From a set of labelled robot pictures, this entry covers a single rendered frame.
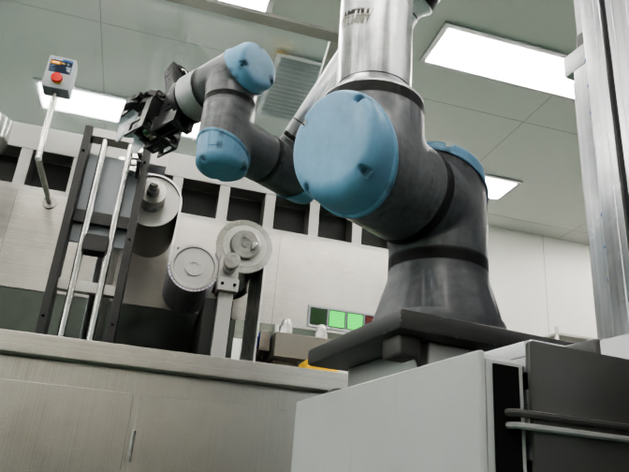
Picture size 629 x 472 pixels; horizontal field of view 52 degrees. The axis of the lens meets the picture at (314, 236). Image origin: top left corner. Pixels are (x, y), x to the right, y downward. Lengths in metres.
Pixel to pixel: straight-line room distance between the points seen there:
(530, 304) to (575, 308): 0.41
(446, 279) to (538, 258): 4.79
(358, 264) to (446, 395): 1.76
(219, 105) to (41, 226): 1.21
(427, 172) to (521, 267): 4.71
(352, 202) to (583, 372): 0.32
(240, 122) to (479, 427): 0.64
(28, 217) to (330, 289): 0.93
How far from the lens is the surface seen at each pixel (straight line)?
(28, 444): 1.31
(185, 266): 1.65
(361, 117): 0.63
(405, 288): 0.70
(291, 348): 1.60
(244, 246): 1.66
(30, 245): 2.03
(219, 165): 0.89
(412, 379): 0.41
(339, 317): 2.04
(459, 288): 0.69
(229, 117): 0.90
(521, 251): 5.42
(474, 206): 0.75
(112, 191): 1.61
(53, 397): 1.32
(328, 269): 2.08
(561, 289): 5.51
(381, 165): 0.62
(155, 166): 1.73
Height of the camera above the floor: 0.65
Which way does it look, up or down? 22 degrees up
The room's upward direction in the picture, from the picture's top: 5 degrees clockwise
